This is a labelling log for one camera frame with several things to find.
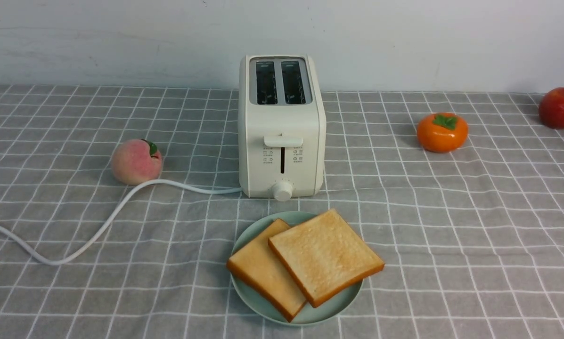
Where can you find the toast slice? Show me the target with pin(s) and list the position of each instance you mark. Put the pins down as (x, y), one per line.
(324, 256)
(257, 266)

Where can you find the white two-slot toaster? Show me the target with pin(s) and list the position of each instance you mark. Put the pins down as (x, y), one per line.
(282, 127)

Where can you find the pink peach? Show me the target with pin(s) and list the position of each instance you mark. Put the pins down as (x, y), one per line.
(136, 161)

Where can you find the light green round plate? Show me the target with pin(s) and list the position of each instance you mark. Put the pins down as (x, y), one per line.
(308, 316)

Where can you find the orange persimmon fruit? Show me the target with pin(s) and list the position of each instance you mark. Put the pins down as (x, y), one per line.
(442, 132)

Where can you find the grey checkered tablecloth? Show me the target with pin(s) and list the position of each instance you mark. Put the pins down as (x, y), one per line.
(473, 239)

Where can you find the red apple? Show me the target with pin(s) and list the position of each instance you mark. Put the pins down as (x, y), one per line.
(551, 109)

